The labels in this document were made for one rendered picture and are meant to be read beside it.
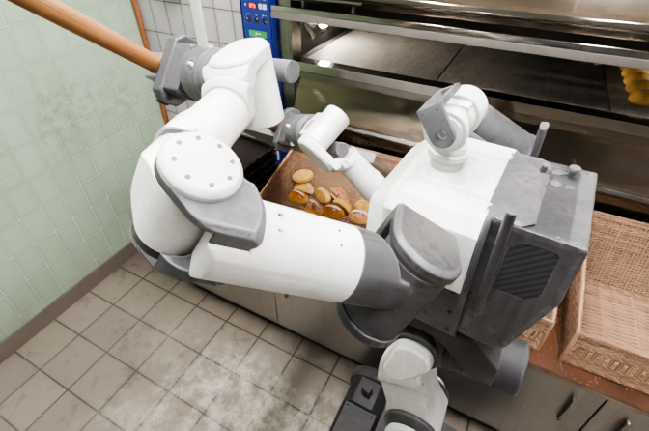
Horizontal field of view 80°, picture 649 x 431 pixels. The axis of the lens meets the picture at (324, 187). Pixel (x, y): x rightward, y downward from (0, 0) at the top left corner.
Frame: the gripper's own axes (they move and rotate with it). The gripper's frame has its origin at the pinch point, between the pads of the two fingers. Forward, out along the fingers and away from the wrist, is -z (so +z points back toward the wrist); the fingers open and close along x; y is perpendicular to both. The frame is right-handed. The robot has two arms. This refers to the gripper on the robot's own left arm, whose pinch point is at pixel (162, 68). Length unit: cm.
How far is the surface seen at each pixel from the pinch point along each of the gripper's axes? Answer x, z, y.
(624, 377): 39, 92, 108
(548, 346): 40, 72, 110
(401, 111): -27, 1, 104
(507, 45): -43, 40, 76
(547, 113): -34, 52, 105
